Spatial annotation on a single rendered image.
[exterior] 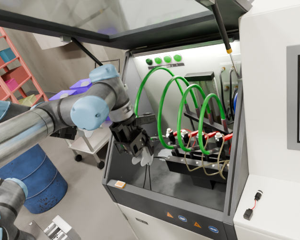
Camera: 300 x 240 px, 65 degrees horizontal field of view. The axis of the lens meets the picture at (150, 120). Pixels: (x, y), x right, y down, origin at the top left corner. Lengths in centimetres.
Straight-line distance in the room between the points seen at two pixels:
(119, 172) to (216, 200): 53
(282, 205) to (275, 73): 44
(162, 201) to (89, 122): 63
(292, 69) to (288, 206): 45
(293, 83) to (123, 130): 54
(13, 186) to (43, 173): 173
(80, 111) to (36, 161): 228
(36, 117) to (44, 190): 237
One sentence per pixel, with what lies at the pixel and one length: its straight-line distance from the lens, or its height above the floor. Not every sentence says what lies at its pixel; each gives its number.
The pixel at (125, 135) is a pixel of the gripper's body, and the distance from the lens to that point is 69.
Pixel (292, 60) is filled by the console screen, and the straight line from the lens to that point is 85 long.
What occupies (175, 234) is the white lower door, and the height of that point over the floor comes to 71.
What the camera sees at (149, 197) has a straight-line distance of 111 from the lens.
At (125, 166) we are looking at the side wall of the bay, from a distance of 137.
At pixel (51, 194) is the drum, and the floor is 16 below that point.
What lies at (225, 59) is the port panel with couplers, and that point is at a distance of 113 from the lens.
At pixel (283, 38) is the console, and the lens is 84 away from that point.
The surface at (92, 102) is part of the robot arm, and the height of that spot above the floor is 157.
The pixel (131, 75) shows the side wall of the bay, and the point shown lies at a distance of 136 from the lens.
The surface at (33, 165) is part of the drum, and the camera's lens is 278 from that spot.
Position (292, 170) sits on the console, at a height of 102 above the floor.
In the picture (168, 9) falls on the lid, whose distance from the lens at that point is 86.
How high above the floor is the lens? 174
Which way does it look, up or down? 29 degrees down
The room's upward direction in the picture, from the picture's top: 22 degrees counter-clockwise
